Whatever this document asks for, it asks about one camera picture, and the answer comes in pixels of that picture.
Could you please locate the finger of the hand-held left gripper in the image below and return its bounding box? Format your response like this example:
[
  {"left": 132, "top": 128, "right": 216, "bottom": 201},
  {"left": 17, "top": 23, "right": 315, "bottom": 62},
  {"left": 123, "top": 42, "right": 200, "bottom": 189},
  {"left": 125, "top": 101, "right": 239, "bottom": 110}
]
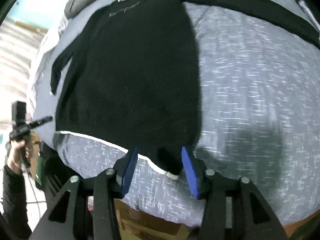
[{"left": 26, "top": 116, "right": 53, "bottom": 130}]

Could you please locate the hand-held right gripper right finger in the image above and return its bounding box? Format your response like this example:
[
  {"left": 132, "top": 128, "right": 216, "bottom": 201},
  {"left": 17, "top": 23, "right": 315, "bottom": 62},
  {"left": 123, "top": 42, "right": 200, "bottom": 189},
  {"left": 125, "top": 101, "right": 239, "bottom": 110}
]
[{"left": 181, "top": 146, "right": 292, "bottom": 240}]

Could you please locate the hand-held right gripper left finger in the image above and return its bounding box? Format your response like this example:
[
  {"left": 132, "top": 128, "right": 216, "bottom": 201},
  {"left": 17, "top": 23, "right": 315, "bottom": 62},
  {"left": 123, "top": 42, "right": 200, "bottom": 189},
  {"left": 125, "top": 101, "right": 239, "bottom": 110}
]
[{"left": 29, "top": 146, "right": 139, "bottom": 240}]

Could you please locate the black sweater with white trim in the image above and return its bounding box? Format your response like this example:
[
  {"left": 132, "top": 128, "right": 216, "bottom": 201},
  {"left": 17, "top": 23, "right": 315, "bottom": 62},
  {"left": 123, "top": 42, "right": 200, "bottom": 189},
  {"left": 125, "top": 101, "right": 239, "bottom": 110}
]
[{"left": 50, "top": 0, "right": 320, "bottom": 180}]

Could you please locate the person's left hand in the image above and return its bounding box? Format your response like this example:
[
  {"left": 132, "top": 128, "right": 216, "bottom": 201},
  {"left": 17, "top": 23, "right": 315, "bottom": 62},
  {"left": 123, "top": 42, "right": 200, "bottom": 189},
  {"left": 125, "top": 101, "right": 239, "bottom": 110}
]
[{"left": 7, "top": 141, "right": 34, "bottom": 175}]

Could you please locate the dark green crate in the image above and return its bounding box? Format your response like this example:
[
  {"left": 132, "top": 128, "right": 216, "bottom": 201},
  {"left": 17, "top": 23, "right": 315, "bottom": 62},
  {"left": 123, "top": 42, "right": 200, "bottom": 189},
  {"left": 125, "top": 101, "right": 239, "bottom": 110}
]
[{"left": 35, "top": 141, "right": 75, "bottom": 205}]

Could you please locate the brown cardboard box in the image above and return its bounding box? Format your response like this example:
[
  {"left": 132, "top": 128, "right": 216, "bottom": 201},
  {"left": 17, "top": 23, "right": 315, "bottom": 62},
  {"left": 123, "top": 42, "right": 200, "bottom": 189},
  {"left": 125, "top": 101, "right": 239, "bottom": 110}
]
[{"left": 114, "top": 199, "right": 190, "bottom": 240}]

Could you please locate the beige striped curtain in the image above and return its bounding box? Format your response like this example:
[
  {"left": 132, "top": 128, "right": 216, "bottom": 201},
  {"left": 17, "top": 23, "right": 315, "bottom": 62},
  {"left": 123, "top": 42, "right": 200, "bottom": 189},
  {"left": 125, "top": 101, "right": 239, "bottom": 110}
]
[{"left": 0, "top": 20, "right": 48, "bottom": 130}]

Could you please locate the light grey blanket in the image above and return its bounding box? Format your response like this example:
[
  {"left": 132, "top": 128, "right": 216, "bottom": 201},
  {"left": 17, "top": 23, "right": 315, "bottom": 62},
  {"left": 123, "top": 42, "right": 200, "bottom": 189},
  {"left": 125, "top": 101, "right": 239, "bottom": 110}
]
[{"left": 26, "top": 15, "right": 69, "bottom": 113}]

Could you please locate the wooden strip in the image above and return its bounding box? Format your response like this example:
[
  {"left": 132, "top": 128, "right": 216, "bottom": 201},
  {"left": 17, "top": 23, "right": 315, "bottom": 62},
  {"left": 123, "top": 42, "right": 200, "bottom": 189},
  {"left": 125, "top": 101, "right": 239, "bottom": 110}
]
[{"left": 15, "top": 21, "right": 48, "bottom": 34}]

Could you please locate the bed with blue sheet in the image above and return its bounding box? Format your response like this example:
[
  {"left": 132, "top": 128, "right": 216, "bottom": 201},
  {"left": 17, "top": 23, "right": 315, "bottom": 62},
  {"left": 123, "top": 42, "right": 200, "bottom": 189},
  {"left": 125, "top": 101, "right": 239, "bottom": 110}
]
[{"left": 26, "top": 0, "right": 320, "bottom": 228}]

